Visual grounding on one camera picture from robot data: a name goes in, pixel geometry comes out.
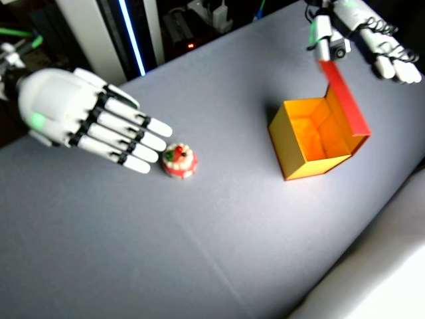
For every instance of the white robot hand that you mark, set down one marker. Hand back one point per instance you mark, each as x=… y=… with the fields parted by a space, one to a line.
x=56 y=99
x=385 y=50

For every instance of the red-lidded yellow box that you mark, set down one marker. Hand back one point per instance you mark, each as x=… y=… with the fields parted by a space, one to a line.
x=292 y=149

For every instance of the toy strawberry cake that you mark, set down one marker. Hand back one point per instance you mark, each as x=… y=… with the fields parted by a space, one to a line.
x=181 y=163

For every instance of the white pillar with blue light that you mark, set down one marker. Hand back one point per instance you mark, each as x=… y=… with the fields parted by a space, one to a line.
x=99 y=33

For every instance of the black device with red light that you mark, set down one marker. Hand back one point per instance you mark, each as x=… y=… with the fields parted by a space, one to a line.
x=186 y=36

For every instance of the white power adapter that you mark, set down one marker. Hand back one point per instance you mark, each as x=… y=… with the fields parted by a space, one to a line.
x=220 y=16

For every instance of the grey table cloth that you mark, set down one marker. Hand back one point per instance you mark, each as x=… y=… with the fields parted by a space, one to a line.
x=199 y=232

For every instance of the white backdrop board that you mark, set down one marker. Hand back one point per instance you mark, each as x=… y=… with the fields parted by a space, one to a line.
x=375 y=266

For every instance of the small grey wrist camera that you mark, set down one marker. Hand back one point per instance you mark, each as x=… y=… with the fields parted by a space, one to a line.
x=340 y=49

